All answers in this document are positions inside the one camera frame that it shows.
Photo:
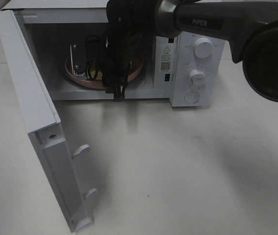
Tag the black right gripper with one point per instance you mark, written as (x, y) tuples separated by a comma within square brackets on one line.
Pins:
[(128, 22)]

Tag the pink round plate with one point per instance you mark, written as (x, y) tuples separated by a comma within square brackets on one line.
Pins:
[(136, 66)]

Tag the white microwave door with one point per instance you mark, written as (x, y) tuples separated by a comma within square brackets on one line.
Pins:
[(42, 121)]

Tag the round white door button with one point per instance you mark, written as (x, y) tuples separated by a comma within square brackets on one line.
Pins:
[(192, 97)]

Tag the sandwich with lettuce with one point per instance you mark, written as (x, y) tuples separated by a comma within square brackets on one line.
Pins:
[(95, 71)]

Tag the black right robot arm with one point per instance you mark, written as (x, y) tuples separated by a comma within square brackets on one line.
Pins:
[(251, 28)]

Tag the white warning label sticker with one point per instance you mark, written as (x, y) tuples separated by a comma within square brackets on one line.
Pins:
[(166, 52)]

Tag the white microwave oven body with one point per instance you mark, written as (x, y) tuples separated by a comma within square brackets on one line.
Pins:
[(45, 43)]

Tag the lower white timer knob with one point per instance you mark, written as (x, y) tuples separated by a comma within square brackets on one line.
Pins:
[(197, 78)]

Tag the upper white power knob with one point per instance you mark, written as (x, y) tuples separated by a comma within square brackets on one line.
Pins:
[(203, 47)]

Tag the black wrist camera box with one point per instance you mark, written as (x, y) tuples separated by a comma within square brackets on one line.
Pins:
[(78, 59)]

